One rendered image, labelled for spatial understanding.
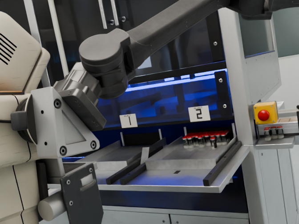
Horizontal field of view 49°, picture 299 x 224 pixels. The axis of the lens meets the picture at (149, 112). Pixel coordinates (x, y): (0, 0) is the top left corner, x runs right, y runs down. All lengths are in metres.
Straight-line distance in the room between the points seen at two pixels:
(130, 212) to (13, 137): 1.12
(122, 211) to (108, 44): 1.18
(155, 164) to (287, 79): 4.87
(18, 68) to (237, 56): 0.82
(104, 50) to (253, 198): 0.96
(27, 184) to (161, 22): 0.42
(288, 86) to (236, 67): 4.65
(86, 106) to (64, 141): 0.07
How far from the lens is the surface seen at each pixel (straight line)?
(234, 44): 1.26
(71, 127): 0.55
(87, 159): 1.44
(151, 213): 1.59
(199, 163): 1.09
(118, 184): 1.10
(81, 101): 0.52
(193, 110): 1.33
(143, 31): 0.67
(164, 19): 0.70
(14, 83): 0.66
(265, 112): 1.23
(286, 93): 5.91
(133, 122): 1.47
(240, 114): 1.28
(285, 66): 5.87
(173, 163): 1.13
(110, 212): 1.73
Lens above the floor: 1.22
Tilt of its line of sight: 7 degrees down
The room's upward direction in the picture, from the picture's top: 10 degrees counter-clockwise
